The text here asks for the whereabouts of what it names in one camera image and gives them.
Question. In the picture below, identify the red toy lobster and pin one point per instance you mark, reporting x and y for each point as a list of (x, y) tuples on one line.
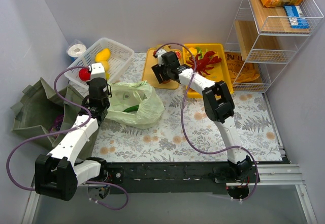
[(205, 63)]

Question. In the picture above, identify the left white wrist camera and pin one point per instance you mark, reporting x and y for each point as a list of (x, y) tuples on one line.
[(97, 71)]

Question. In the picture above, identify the white perforated plastic basket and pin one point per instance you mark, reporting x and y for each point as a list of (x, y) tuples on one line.
[(115, 57)]

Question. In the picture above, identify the red toy apple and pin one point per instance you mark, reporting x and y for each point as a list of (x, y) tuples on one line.
[(84, 74)]

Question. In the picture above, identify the pale yellow flat tray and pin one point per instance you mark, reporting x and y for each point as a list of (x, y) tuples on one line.
[(149, 76)]

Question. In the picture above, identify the yellow toy pepper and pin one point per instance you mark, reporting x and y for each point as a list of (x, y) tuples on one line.
[(193, 51)]

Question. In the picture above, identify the pale yellow toy lemon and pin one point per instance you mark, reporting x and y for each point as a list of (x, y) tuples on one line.
[(105, 65)]

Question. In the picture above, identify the green toy cucumber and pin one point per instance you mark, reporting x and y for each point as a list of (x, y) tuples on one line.
[(131, 109)]

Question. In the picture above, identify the orange chips bag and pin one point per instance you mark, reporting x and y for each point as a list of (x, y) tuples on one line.
[(240, 72)]

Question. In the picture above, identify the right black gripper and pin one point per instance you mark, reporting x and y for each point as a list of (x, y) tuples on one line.
[(159, 72)]

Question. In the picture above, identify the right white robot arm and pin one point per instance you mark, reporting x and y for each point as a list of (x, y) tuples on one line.
[(218, 104)]

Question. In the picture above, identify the olive green canvas bag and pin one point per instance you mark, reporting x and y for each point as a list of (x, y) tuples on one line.
[(37, 110)]

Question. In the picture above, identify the purple candy bag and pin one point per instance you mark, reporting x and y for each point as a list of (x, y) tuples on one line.
[(57, 124)]

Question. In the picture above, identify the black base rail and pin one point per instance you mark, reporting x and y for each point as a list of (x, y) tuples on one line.
[(187, 177)]

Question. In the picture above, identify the yellow toy fruit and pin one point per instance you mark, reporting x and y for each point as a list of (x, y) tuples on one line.
[(103, 55)]

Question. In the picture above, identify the deep yellow plastic bin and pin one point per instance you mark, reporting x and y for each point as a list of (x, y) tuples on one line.
[(218, 71)]

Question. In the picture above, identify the light green plastic bag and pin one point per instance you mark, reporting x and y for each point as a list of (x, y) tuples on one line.
[(135, 104)]

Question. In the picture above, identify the blue snack box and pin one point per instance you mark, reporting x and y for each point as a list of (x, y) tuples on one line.
[(296, 17)]

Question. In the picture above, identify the tissue roll in blue wrap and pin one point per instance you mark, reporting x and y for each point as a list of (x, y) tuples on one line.
[(75, 49)]

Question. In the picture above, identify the white wire shelf rack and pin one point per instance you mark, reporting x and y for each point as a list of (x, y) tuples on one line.
[(263, 36)]

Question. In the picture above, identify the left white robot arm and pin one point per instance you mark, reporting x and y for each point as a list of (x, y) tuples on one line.
[(57, 174)]

